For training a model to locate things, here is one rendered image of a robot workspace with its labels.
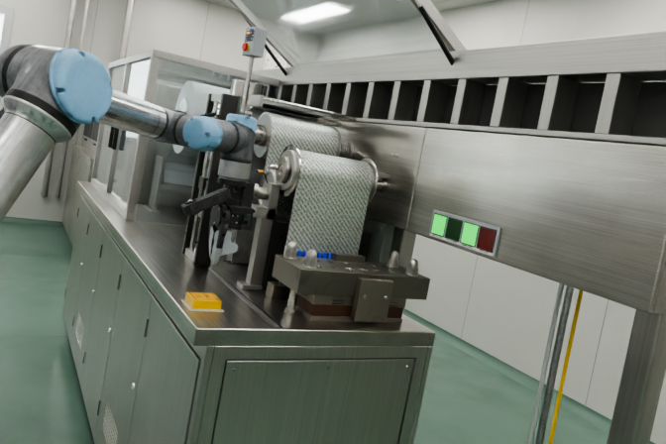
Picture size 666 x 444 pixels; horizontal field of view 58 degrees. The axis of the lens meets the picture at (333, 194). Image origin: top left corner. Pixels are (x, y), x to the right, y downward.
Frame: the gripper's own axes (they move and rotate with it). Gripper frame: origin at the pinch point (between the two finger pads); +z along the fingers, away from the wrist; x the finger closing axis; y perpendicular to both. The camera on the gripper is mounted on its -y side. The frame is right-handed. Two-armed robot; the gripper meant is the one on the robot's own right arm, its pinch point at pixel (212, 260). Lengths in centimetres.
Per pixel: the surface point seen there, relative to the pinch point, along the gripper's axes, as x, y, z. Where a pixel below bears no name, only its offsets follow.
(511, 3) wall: 228, 294, -168
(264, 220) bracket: 17.4, 19.5, -8.1
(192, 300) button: -3.0, -4.2, 9.3
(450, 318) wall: 226, 289, 90
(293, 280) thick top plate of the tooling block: -7.6, 18.9, 2.5
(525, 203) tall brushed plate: -42, 56, -26
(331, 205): 9.2, 35.6, -15.3
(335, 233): 9.2, 38.3, -7.5
